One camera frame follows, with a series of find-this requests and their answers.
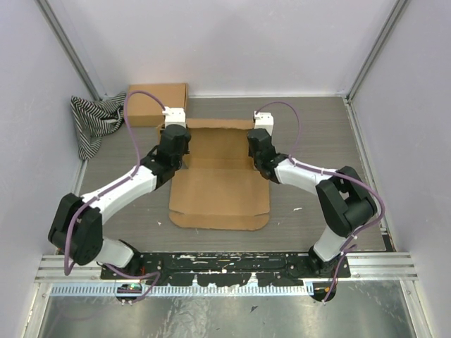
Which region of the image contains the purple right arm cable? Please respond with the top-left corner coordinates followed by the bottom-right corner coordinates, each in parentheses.
top-left (256, 101), bottom-right (387, 304)

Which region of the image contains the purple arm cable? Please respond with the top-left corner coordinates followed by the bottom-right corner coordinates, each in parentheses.
top-left (256, 101), bottom-right (387, 304)
top-left (63, 90), bottom-right (166, 306)

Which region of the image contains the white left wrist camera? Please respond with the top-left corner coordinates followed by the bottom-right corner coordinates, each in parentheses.
top-left (162, 106), bottom-right (186, 127)

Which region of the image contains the left aluminium corner post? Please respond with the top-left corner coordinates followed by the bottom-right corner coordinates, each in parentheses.
top-left (35, 0), bottom-right (102, 100)

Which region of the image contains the right aluminium corner post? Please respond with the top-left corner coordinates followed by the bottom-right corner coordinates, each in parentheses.
top-left (345, 0), bottom-right (410, 103)

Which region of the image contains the aluminium front frame rail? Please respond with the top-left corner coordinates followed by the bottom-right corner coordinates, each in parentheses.
top-left (35, 251), bottom-right (416, 282)

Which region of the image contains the striped black white cloth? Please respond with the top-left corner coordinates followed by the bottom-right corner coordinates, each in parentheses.
top-left (70, 92), bottom-right (126, 161)

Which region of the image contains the folded brown cardboard box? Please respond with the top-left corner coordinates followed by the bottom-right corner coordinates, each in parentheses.
top-left (127, 83), bottom-right (188, 127)

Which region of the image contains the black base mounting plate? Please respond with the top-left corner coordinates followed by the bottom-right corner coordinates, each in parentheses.
top-left (99, 251), bottom-right (352, 287)

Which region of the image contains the white slotted cable duct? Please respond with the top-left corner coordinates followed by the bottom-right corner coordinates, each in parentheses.
top-left (50, 283), bottom-right (314, 296)

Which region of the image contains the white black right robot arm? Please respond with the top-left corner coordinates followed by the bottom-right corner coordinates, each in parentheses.
top-left (247, 128), bottom-right (378, 278)

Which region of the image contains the brown cardboard box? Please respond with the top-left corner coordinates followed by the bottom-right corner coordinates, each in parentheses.
top-left (127, 83), bottom-right (188, 127)
top-left (168, 118), bottom-right (271, 231)

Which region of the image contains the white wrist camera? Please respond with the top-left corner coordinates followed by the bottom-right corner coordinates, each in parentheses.
top-left (253, 111), bottom-right (274, 136)
top-left (162, 106), bottom-right (186, 127)

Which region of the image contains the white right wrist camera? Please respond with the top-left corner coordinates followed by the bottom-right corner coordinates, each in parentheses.
top-left (253, 111), bottom-right (274, 136)

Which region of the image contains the aluminium corner post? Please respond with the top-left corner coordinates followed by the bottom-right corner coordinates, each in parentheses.
top-left (35, 0), bottom-right (102, 100)
top-left (345, 0), bottom-right (410, 103)

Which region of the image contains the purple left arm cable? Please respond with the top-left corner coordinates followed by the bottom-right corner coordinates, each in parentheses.
top-left (63, 90), bottom-right (166, 306)

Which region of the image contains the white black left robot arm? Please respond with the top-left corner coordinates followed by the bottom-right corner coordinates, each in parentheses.
top-left (48, 125), bottom-right (191, 280)

